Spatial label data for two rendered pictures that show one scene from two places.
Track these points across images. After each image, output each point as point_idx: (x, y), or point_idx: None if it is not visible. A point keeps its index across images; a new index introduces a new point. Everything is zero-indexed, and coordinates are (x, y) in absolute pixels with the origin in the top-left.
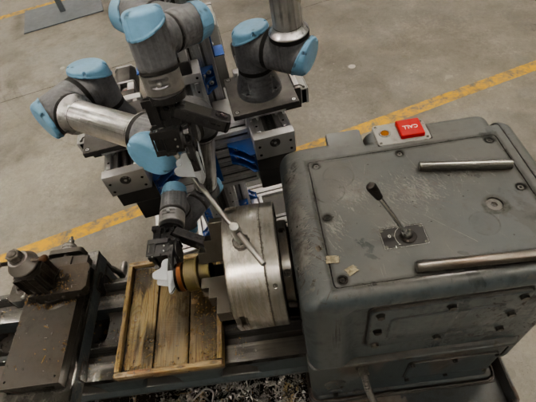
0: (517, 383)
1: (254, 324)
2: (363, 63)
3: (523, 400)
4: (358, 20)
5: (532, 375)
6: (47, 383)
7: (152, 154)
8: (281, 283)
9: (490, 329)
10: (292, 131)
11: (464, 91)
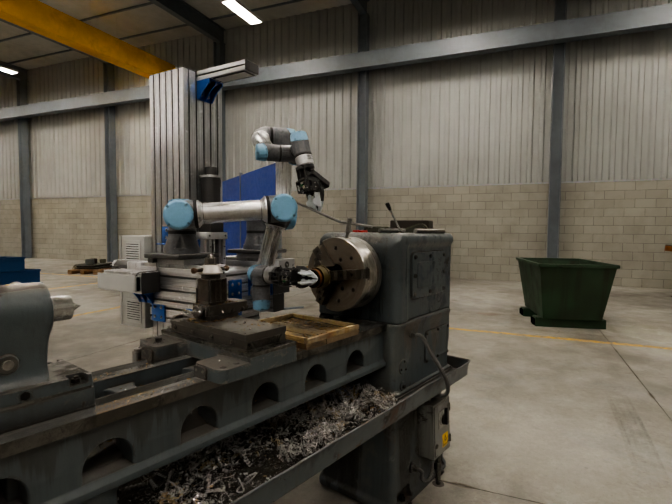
0: (456, 440)
1: (371, 277)
2: None
3: (467, 444)
4: None
5: (458, 435)
6: (279, 327)
7: (290, 202)
8: (374, 250)
9: (441, 290)
10: (293, 258)
11: None
